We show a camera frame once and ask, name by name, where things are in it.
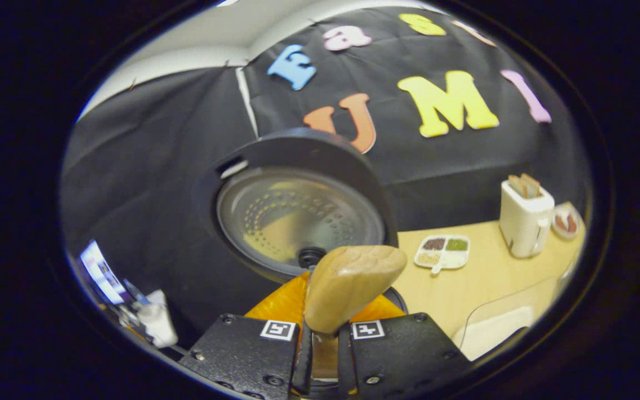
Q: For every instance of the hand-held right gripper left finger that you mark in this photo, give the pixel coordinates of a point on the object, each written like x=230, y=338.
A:
x=302, y=361

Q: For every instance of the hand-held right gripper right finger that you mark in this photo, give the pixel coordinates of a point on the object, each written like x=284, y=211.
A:
x=403, y=350

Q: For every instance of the wooden spoon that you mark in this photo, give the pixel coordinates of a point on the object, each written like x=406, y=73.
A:
x=348, y=283

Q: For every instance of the clear rice container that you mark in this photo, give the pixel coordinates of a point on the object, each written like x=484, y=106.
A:
x=498, y=333

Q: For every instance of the black silver rice cooker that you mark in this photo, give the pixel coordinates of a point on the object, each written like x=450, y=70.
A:
x=298, y=216

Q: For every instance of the white divided dish with beans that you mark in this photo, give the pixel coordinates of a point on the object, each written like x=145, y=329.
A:
x=443, y=251

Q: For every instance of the white object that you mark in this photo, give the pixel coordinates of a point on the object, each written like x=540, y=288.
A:
x=156, y=322

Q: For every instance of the white toaster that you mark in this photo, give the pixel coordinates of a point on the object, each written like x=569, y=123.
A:
x=523, y=228

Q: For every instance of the toast slice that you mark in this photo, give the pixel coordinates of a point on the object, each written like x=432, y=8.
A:
x=531, y=185
x=517, y=185

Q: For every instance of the white round plate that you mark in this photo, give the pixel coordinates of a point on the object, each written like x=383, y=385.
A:
x=567, y=233

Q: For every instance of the brown meat piece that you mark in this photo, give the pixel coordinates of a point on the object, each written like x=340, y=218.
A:
x=571, y=223
x=560, y=222

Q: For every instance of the computer monitor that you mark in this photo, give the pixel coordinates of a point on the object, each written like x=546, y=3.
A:
x=100, y=272

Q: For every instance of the black backdrop cloth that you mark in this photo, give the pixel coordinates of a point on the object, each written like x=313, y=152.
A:
x=159, y=166

